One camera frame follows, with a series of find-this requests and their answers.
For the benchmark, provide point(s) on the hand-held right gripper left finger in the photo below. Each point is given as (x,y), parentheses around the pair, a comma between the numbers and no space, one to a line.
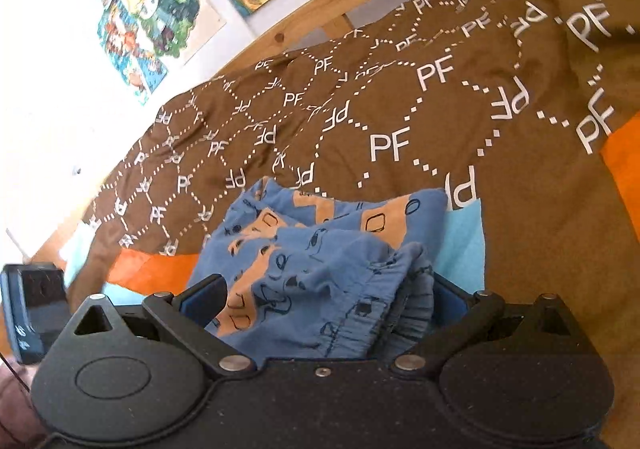
(200,301)

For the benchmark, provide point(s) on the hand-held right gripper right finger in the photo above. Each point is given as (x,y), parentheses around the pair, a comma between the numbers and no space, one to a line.
(450,301)

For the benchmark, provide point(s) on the blue patterned pants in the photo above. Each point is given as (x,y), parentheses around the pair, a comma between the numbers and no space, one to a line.
(325,269)

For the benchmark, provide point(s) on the brown printed blanket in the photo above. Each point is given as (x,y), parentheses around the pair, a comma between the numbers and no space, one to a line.
(400,104)

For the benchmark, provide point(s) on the cartoon wall poster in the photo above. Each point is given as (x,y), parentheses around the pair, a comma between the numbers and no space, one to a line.
(150,19)

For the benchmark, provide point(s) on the wooden bed frame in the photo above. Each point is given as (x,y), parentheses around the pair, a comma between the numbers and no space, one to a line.
(300,29)

